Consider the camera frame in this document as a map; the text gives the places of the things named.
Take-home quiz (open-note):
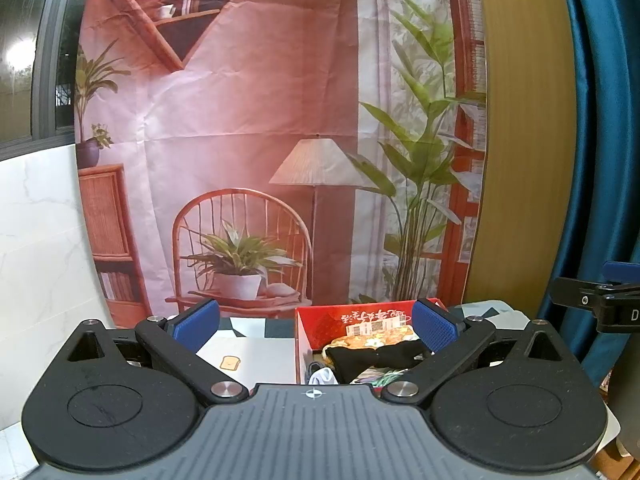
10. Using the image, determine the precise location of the red strawberry print box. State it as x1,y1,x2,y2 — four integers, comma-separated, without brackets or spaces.
294,297,448,386

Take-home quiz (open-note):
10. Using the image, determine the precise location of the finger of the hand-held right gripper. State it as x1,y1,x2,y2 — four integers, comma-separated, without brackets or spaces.
602,261,640,284
550,276,608,312

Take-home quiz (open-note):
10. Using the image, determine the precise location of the blue curtain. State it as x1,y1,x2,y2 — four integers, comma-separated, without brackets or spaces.
555,0,640,391

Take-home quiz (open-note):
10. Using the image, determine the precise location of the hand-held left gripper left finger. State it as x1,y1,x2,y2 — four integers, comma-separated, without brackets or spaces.
67,297,249,404

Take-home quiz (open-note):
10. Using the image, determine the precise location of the yellow orange floral cloth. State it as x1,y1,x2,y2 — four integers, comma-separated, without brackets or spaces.
322,324,416,351

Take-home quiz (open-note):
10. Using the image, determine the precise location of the tan wooden board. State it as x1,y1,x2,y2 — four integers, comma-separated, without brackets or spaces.
462,0,593,311

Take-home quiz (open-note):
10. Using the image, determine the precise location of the white sock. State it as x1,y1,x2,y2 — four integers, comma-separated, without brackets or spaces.
306,366,337,387

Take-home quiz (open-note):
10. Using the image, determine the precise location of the black eye mask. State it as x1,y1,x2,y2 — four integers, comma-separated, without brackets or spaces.
327,341,426,381

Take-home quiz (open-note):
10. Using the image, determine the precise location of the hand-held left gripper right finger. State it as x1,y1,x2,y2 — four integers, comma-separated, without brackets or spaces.
382,297,564,404

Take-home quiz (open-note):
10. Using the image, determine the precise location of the dark framed window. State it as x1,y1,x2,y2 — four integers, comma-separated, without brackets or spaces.
0,0,83,161

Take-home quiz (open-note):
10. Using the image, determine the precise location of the green tassel pendant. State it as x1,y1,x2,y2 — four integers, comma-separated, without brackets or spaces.
350,366,416,386

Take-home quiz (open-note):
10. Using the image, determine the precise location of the printed wall backdrop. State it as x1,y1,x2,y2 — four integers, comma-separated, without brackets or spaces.
75,0,488,321

